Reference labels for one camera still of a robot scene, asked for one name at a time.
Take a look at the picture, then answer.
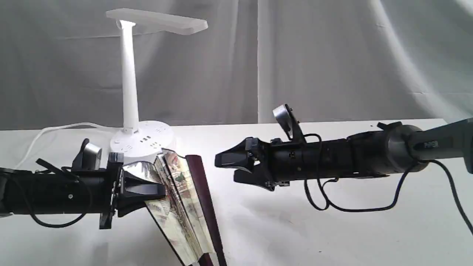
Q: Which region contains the painted paper folding fan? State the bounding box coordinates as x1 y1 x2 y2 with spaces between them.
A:
123 149 227 266

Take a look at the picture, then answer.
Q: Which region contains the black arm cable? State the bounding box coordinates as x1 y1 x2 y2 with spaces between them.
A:
304 134 473 237
11 158 96 228

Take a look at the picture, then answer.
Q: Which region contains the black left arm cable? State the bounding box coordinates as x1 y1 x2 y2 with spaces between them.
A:
11 158 96 228

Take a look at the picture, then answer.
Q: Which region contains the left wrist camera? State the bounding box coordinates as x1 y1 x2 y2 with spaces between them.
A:
71 138 102 171

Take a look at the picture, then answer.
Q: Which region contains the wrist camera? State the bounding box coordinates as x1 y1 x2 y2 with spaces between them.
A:
272 104 306 143
71 138 102 171

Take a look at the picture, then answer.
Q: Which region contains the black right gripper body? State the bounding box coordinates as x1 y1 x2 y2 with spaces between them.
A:
246 137 350 186

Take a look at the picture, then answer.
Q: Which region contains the grey backdrop curtain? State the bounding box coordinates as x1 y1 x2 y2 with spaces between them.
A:
0 0 473 130

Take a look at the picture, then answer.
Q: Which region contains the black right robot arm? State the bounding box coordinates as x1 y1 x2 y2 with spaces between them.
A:
214 119 473 191

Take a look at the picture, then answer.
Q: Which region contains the white power cable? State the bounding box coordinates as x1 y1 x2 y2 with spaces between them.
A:
15 123 119 170

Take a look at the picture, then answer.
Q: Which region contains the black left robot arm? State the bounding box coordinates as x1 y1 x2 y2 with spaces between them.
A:
1 153 167 229

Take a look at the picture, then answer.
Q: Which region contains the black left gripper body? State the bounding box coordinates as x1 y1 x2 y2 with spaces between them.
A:
63 153 125 229

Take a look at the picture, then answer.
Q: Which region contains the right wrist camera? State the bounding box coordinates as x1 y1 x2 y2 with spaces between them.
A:
272 104 306 143

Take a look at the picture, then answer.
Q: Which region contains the white desk lamp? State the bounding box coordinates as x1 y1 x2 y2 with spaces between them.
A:
105 8 208 164

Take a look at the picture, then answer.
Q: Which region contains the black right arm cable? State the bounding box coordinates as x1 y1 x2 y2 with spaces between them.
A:
304 134 473 237

